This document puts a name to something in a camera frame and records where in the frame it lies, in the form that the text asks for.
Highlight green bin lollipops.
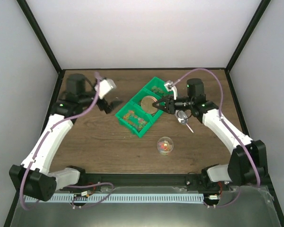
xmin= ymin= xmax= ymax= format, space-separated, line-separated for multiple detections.
xmin=131 ymin=88 xmax=163 ymax=118

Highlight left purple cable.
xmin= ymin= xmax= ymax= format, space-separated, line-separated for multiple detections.
xmin=19 ymin=71 xmax=114 ymax=210

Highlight black aluminium frame rail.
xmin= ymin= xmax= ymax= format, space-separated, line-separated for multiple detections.
xmin=18 ymin=174 xmax=270 ymax=190

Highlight green bin popsicle candies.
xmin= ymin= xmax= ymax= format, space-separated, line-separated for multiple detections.
xmin=143 ymin=77 xmax=174 ymax=98

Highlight gold jar lid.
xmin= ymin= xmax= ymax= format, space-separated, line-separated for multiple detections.
xmin=140 ymin=96 xmax=158 ymax=114

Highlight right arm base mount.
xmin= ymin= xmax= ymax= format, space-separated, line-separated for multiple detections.
xmin=185 ymin=168 xmax=227 ymax=192

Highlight clear plastic jar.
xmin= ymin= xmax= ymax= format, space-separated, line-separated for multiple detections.
xmin=157 ymin=137 xmax=174 ymax=156

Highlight pile of star gummies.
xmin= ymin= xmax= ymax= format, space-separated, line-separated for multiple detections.
xmin=123 ymin=110 xmax=148 ymax=132

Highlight light blue cable duct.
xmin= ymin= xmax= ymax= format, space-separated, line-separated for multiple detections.
xmin=24 ymin=193 xmax=204 ymax=204

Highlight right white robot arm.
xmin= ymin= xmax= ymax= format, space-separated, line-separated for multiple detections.
xmin=153 ymin=79 xmax=268 ymax=191

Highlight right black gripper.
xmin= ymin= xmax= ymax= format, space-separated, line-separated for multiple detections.
xmin=152 ymin=95 xmax=194 ymax=115

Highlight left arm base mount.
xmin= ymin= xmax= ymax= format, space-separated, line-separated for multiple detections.
xmin=60 ymin=175 xmax=102 ymax=192

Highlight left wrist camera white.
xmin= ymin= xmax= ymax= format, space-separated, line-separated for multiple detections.
xmin=94 ymin=78 xmax=116 ymax=99

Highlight purple cable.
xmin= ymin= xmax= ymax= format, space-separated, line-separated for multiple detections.
xmin=171 ymin=68 xmax=261 ymax=209
xmin=19 ymin=71 xmax=114 ymax=210

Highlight pile of popsicle candies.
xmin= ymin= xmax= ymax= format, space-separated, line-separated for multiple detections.
xmin=151 ymin=86 xmax=166 ymax=96

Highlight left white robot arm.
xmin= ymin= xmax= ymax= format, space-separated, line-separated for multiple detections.
xmin=9 ymin=72 xmax=120 ymax=201

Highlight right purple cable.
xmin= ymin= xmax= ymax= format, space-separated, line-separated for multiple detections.
xmin=171 ymin=68 xmax=261 ymax=209

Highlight green bin star gummies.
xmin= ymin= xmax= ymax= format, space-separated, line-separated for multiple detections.
xmin=115 ymin=102 xmax=154 ymax=138

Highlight metal scoop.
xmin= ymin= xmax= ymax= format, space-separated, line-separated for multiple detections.
xmin=175 ymin=110 xmax=194 ymax=133

